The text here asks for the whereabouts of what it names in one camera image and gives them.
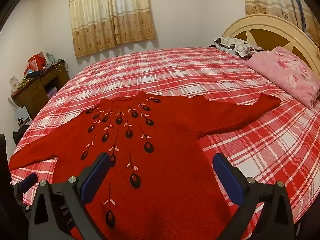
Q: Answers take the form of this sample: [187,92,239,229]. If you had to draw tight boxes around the cream wooden headboard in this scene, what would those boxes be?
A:
[222,14,320,73]

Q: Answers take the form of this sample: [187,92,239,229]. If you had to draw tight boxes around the red embroidered knit sweater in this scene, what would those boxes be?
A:
[9,91,282,240]

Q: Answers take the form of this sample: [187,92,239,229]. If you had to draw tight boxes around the white bag with dark print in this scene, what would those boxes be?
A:
[15,106,32,128]

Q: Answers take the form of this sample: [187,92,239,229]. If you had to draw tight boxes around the black bag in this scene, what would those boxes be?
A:
[13,125,29,145]

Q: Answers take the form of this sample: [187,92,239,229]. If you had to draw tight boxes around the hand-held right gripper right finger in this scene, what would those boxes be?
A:
[212,152,295,240]

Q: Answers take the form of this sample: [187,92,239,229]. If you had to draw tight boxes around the dark blue cloth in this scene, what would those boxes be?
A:
[26,70,48,78]

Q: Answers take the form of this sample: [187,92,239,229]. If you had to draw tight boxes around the yellow green bundle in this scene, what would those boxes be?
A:
[19,76,34,87]

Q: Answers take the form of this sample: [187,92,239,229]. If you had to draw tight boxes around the pink floral pillow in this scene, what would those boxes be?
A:
[244,46,320,109]

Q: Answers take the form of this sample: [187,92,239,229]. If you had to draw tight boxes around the beige patterned curtain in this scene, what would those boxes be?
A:
[240,0,320,38]
[69,0,157,59]

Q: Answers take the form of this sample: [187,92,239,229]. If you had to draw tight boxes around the white card box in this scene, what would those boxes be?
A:
[9,76,19,92]

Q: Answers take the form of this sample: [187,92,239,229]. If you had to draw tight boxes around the pale translucent bag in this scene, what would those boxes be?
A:
[45,52,57,65]

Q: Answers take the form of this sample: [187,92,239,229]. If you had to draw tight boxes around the red gift bag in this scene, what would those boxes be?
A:
[28,52,48,72]

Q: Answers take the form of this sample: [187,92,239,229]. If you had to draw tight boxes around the brown wooden desk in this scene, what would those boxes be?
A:
[11,59,70,119]

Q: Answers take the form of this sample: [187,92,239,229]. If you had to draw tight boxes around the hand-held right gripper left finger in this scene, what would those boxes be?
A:
[28,152,112,240]

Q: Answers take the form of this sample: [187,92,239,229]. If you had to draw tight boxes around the red plaid bed sheet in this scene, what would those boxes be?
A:
[9,47,320,240]

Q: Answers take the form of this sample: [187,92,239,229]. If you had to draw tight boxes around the grey patterned pillow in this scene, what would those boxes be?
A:
[212,37,265,59]

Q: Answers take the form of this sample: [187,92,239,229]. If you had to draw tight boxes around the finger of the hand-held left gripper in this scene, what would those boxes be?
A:
[19,173,38,193]

